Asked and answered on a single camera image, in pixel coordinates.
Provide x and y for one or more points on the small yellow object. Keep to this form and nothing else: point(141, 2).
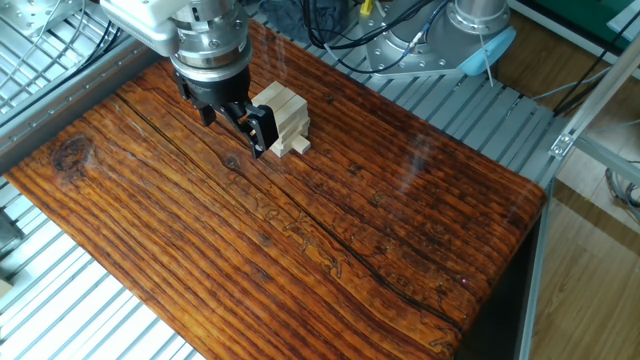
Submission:
point(366, 7)

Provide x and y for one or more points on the silver grey UR5 robot arm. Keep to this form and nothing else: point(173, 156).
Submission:
point(440, 40)

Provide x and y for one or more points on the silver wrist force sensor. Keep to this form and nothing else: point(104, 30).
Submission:
point(212, 47)

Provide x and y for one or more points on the aluminium frame rail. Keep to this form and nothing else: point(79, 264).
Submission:
point(75, 95)

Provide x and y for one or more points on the silver perforated mounting plate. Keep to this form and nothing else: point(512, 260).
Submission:
point(35, 15)

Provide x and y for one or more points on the aluminium frame bar with bracket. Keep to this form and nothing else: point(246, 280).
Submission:
point(595, 95)

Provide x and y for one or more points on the white plastic wrist mount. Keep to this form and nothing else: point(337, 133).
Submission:
point(142, 20)

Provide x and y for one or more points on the wooden Jenga block tower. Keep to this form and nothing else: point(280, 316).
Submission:
point(290, 112)

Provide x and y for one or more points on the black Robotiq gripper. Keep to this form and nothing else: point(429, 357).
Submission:
point(220, 92)

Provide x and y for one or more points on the dark blue towel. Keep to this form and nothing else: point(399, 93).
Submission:
point(282, 17)

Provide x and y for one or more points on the light wooden Jenga block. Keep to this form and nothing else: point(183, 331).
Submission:
point(301, 144)

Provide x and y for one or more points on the glossy brown wooden board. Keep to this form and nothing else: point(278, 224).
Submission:
point(300, 240)

